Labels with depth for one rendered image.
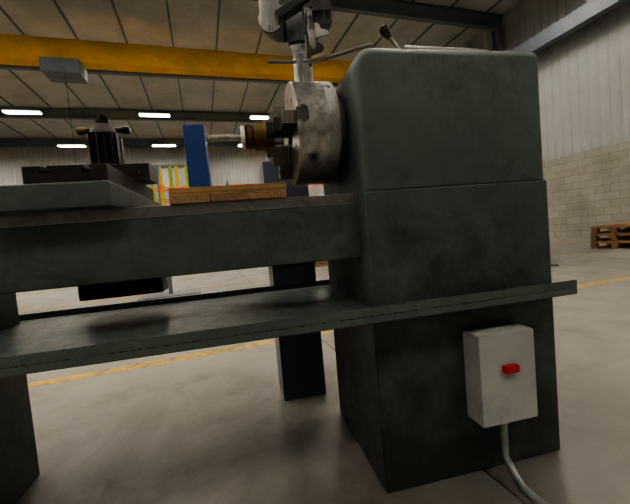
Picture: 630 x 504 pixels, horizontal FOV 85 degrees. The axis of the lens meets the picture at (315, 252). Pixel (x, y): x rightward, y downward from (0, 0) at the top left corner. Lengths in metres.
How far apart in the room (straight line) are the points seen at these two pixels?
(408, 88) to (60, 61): 11.61
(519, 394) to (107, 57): 12.09
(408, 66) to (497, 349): 0.82
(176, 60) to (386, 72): 11.28
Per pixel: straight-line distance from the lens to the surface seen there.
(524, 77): 1.31
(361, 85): 1.04
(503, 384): 1.15
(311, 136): 1.02
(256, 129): 1.12
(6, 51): 12.90
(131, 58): 12.26
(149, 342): 0.87
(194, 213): 0.95
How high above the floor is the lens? 0.76
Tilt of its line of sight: 3 degrees down
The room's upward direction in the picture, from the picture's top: 5 degrees counter-clockwise
